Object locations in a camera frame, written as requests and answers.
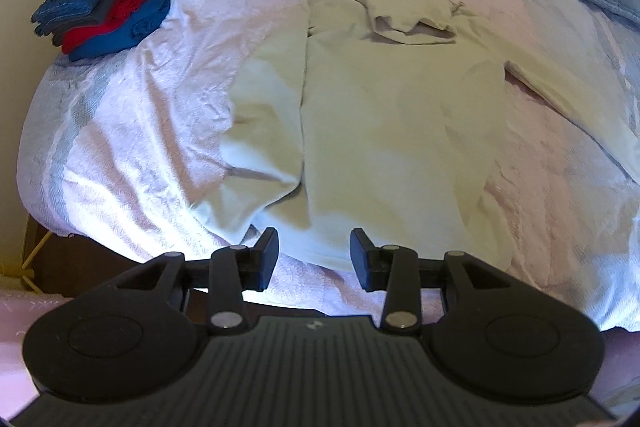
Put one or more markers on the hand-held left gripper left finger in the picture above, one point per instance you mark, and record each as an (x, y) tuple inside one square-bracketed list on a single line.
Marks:
[(267, 257)]

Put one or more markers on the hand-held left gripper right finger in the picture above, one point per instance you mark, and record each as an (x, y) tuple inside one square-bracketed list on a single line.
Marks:
[(358, 257)]

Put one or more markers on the folded blue garment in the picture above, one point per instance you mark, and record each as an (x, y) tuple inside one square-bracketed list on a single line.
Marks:
[(130, 32)]

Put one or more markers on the cream long-sleeved shirt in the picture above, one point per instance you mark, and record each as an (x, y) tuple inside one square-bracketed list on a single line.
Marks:
[(375, 132)]

